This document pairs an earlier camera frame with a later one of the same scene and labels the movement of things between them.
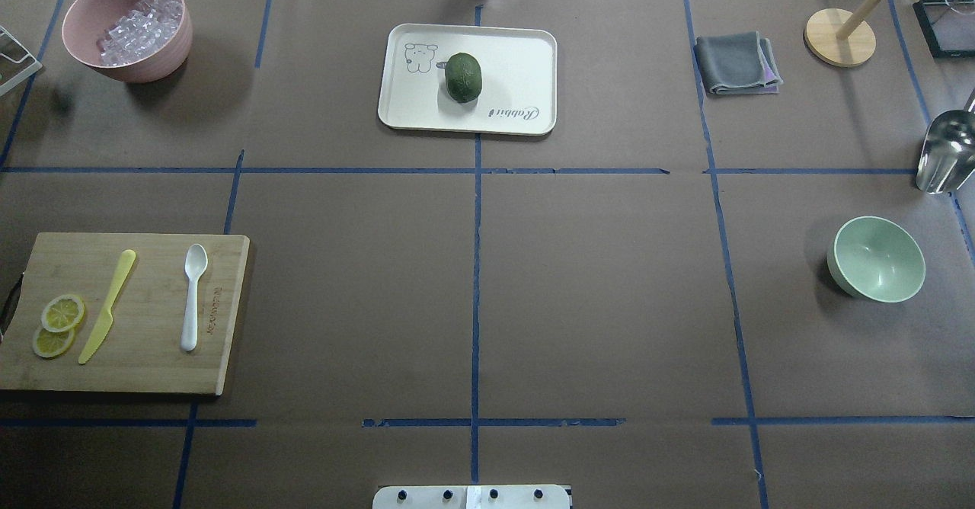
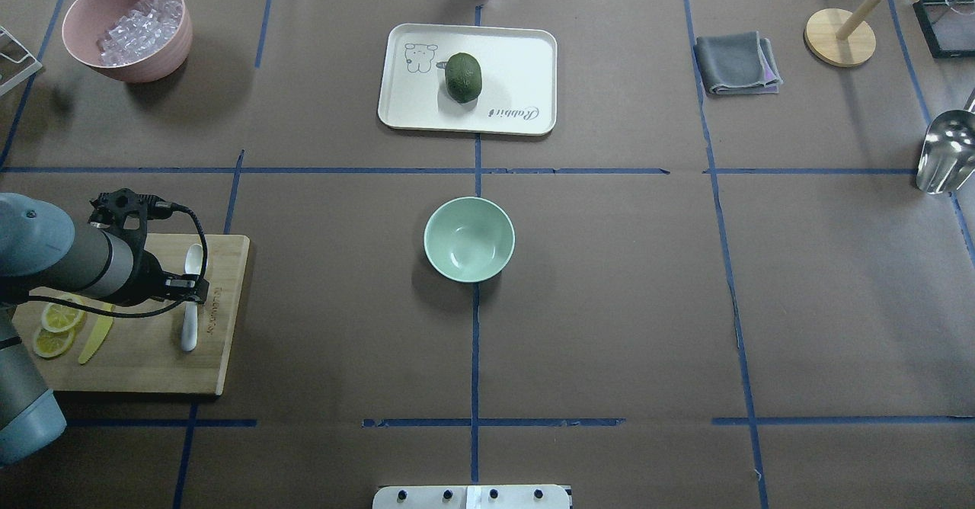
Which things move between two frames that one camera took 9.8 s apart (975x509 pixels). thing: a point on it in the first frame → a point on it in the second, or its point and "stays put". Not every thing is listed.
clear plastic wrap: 151,23 stays put
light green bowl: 876,258 → 469,239
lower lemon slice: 47,344 stays put
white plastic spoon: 196,260 stays put
